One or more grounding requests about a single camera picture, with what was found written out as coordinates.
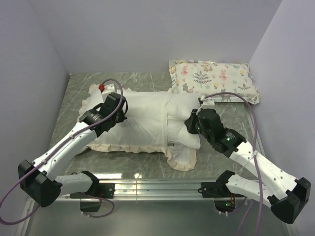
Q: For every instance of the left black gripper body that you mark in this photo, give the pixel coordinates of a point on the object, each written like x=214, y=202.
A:
x=119, y=118

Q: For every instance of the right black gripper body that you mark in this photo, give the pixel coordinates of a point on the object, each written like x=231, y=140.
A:
x=204, y=133

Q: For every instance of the white pillow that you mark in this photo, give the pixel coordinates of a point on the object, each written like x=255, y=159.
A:
x=179, y=109

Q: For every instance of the grey pillowcase with cream trim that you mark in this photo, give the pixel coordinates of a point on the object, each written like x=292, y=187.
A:
x=145, y=130

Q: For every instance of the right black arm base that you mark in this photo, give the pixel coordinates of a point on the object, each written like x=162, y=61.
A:
x=225, y=202

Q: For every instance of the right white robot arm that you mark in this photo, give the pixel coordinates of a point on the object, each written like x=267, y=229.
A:
x=283, y=193

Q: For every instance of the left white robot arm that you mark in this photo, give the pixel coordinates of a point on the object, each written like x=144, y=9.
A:
x=41, y=178

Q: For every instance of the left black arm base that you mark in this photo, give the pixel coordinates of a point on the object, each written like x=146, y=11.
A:
x=90, y=202

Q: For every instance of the floral print pillow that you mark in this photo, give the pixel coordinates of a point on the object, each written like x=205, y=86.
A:
x=208, y=77

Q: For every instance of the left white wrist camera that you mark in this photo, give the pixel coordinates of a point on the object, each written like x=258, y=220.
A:
x=104, y=89

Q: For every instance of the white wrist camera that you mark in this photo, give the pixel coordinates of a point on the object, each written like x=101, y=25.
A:
x=205, y=103
x=104, y=89

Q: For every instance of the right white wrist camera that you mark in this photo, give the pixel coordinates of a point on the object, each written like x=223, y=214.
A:
x=205, y=103

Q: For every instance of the aluminium mounting rail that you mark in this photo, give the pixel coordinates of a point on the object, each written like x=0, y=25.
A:
x=164, y=189

